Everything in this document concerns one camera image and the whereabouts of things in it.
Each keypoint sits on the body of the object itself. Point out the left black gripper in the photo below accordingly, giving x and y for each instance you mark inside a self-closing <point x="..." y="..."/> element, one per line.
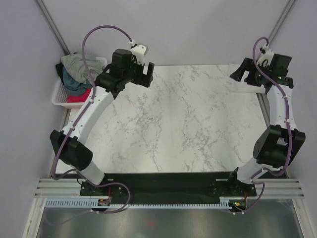
<point x="144" y="80"/>

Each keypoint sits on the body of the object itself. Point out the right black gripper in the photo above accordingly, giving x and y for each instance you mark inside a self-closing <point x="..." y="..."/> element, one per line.
<point x="247" y="64"/>

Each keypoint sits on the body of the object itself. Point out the white t shirt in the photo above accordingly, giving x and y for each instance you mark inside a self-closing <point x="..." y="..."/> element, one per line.
<point x="241" y="86"/>

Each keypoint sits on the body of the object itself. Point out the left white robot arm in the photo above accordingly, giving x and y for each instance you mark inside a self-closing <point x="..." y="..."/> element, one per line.
<point x="71" y="153"/>

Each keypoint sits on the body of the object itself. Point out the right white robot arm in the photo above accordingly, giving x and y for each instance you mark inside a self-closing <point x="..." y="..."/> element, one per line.
<point x="277" y="147"/>

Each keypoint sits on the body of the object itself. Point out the red t shirt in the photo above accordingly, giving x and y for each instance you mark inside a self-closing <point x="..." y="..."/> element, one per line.
<point x="79" y="99"/>

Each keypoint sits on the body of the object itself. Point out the teal t shirt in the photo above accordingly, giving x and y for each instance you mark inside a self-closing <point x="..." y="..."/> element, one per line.
<point x="73" y="87"/>

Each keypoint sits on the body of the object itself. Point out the grey t shirt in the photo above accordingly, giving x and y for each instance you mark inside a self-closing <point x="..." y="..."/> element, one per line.
<point x="95" y="66"/>

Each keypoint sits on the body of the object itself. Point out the black t shirt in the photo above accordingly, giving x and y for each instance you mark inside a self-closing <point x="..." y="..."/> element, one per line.
<point x="59" y="70"/>

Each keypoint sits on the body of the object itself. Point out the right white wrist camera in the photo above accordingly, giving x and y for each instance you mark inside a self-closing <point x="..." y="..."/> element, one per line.
<point x="266" y="56"/>

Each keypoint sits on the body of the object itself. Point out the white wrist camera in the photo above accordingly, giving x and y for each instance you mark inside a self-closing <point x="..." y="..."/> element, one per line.
<point x="139" y="50"/>
<point x="266" y="56"/>

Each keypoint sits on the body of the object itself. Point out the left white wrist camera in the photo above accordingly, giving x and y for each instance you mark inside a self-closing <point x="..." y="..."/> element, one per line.
<point x="139" y="50"/>

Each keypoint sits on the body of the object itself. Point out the right aluminium frame post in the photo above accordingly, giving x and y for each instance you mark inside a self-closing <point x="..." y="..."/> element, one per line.
<point x="282" y="19"/>

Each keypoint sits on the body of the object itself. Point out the aluminium frame post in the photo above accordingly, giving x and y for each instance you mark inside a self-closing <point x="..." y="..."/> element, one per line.
<point x="282" y="19"/>
<point x="52" y="26"/>

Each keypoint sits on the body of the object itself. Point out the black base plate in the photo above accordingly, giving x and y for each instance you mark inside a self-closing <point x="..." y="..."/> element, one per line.
<point x="170" y="187"/>

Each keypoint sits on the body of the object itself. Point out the left aluminium frame post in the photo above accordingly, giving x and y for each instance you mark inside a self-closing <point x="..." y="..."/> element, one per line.
<point x="52" y="26"/>

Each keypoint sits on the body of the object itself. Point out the aluminium front rail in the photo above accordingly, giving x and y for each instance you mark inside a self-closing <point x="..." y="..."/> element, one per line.
<point x="280" y="188"/>

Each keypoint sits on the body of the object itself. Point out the white slotted cable duct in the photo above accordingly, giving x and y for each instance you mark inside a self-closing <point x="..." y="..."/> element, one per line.
<point x="96" y="203"/>

